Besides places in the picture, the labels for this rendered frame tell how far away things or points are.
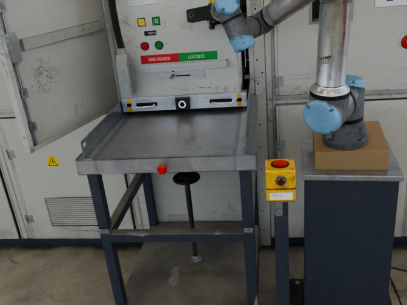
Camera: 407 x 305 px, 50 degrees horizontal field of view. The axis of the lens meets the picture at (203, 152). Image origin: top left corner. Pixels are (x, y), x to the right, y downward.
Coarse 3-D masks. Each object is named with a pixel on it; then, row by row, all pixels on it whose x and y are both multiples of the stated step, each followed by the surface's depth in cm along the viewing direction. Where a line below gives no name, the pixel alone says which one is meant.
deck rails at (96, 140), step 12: (120, 108) 188; (108, 120) 173; (120, 120) 185; (240, 120) 171; (96, 132) 161; (108, 132) 173; (240, 132) 160; (96, 144) 160; (240, 144) 149; (84, 156) 149; (96, 156) 152
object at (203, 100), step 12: (156, 96) 187; (168, 96) 185; (180, 96) 184; (192, 96) 184; (204, 96) 183; (216, 96) 182; (228, 96) 182; (144, 108) 188; (156, 108) 188; (168, 108) 187; (192, 108) 186
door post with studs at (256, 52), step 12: (252, 0) 186; (252, 12) 188; (252, 48) 195; (252, 60) 197; (252, 72) 199; (264, 72) 198; (252, 84) 201; (264, 84) 200; (264, 96) 202; (264, 108) 205; (264, 120) 207; (264, 132) 210; (264, 144) 212; (264, 156) 215; (264, 168) 217; (264, 180) 220; (264, 192) 223; (264, 204) 226; (264, 216) 229; (264, 228) 232; (264, 240) 235
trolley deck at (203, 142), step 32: (256, 96) 201; (128, 128) 176; (160, 128) 172; (192, 128) 169; (224, 128) 166; (256, 128) 162; (96, 160) 149; (128, 160) 147; (160, 160) 146; (192, 160) 145; (224, 160) 143; (256, 160) 142
